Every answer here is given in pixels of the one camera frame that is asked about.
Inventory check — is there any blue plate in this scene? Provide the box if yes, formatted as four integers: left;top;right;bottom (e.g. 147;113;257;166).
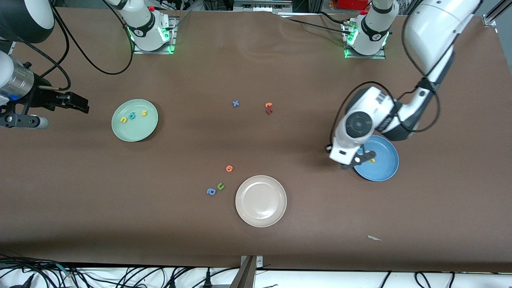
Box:
352;135;400;182

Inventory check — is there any light green plate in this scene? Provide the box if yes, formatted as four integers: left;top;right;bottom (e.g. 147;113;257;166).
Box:
111;99;159;142

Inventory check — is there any beige plate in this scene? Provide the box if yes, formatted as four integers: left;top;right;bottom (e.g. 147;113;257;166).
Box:
235;175;288;228

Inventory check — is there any red object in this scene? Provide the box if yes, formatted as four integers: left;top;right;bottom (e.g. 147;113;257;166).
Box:
336;0;370;10

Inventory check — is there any grey metal box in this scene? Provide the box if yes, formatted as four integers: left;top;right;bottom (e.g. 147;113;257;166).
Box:
233;0;293;12

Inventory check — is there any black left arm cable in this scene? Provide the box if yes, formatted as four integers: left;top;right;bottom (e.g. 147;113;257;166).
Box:
330;82;440;146

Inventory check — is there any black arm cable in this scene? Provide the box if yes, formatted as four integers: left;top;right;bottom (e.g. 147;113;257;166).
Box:
330;82;440;146
8;0;136;92

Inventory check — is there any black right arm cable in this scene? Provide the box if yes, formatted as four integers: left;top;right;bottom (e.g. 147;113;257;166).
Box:
8;0;136;92

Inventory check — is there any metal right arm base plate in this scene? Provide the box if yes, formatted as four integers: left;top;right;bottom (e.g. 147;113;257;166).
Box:
133;16;178;55

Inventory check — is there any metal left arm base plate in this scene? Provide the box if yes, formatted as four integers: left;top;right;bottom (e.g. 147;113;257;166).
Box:
344;22;387;60

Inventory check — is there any grey metal post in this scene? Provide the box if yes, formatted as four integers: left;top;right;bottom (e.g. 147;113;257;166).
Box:
229;256;256;288

